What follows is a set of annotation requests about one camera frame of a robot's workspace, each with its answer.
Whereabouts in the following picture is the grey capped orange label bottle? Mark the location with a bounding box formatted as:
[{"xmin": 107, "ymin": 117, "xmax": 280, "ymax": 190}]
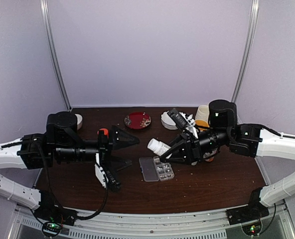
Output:
[{"xmin": 203, "ymin": 150, "xmax": 217, "ymax": 162}]

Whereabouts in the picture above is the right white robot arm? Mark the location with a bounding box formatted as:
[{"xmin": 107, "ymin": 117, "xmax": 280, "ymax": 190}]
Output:
[{"xmin": 159, "ymin": 100, "xmax": 295, "ymax": 220}]

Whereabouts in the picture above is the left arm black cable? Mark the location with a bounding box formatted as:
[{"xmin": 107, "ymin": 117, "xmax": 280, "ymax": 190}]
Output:
[{"xmin": 0, "ymin": 139, "xmax": 110, "ymax": 221}]

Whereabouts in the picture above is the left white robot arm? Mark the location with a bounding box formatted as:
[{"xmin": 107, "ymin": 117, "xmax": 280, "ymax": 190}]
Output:
[{"xmin": 0, "ymin": 112, "xmax": 140, "ymax": 221}]

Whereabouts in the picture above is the cream ribbed mug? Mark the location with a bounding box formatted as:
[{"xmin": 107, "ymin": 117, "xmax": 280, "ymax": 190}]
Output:
[{"xmin": 195, "ymin": 105, "xmax": 209, "ymax": 121}]

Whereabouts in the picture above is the right aluminium frame post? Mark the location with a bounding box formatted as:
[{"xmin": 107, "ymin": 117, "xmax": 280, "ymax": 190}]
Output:
[{"xmin": 232, "ymin": 0, "xmax": 260, "ymax": 103}]

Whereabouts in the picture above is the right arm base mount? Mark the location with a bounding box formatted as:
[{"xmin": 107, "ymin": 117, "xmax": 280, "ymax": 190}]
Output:
[{"xmin": 226, "ymin": 206, "xmax": 269, "ymax": 238}]

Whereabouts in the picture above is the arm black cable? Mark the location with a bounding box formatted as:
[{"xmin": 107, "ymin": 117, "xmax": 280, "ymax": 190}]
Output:
[
  {"xmin": 259, "ymin": 125, "xmax": 295, "ymax": 140},
  {"xmin": 0, "ymin": 139, "xmax": 110, "ymax": 221}
]

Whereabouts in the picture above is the clear plastic pill organizer box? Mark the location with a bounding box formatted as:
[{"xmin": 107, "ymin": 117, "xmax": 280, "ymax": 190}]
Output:
[{"xmin": 139, "ymin": 157, "xmax": 174, "ymax": 182}]

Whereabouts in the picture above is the red floral plate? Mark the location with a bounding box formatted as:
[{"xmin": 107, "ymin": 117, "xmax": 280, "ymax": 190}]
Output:
[{"xmin": 124, "ymin": 112, "xmax": 151, "ymax": 129}]

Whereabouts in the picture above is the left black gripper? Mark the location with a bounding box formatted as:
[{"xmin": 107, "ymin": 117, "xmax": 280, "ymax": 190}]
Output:
[{"xmin": 54, "ymin": 125, "xmax": 141, "ymax": 175}]

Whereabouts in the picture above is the front aluminium rail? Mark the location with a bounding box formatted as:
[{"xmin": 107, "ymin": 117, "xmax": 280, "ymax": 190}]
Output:
[{"xmin": 11, "ymin": 195, "xmax": 292, "ymax": 239}]

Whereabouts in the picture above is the white scalloped bowl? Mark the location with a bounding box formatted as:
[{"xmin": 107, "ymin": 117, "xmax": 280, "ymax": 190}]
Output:
[{"xmin": 160, "ymin": 111, "xmax": 178, "ymax": 130}]

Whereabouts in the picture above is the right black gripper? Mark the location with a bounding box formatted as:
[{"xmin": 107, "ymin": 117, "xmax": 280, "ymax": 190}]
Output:
[{"xmin": 158, "ymin": 128, "xmax": 231, "ymax": 165}]

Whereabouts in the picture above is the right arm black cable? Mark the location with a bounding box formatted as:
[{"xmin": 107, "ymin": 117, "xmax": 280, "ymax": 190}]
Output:
[{"xmin": 259, "ymin": 125, "xmax": 295, "ymax": 140}]

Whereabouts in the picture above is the aluminium frame post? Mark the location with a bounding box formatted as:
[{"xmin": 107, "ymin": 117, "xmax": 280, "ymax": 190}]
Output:
[
  {"xmin": 232, "ymin": 0, "xmax": 260, "ymax": 103},
  {"xmin": 40, "ymin": 0, "xmax": 72, "ymax": 111}
]

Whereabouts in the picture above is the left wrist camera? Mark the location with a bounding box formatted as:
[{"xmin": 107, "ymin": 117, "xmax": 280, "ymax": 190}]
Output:
[{"xmin": 94, "ymin": 153, "xmax": 121, "ymax": 193}]

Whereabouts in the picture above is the yellow interior patterned mug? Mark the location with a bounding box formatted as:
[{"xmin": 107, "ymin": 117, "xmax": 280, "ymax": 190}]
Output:
[{"xmin": 195, "ymin": 119, "xmax": 209, "ymax": 130}]

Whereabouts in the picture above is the left aluminium frame post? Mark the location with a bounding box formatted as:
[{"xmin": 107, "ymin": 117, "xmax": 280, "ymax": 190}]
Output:
[{"xmin": 40, "ymin": 0, "xmax": 72, "ymax": 111}]

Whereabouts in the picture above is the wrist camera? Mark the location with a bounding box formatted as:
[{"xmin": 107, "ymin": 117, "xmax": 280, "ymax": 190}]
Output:
[
  {"xmin": 167, "ymin": 108, "xmax": 198, "ymax": 138},
  {"xmin": 94, "ymin": 153, "xmax": 121, "ymax": 193}
]

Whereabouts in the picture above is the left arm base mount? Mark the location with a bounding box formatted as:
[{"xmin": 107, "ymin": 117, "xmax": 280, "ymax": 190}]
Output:
[{"xmin": 30, "ymin": 207, "xmax": 77, "ymax": 238}]

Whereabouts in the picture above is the orange capped pill bottle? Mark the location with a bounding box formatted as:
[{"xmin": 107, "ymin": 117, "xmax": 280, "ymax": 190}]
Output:
[{"xmin": 97, "ymin": 128, "xmax": 109, "ymax": 137}]

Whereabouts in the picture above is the white patterned rice bowl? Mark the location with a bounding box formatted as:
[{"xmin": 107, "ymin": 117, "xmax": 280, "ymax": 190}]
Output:
[{"xmin": 75, "ymin": 114, "xmax": 83, "ymax": 130}]

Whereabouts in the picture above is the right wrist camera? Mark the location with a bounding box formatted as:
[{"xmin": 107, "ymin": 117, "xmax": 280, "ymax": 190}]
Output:
[{"xmin": 167, "ymin": 108, "xmax": 198, "ymax": 138}]

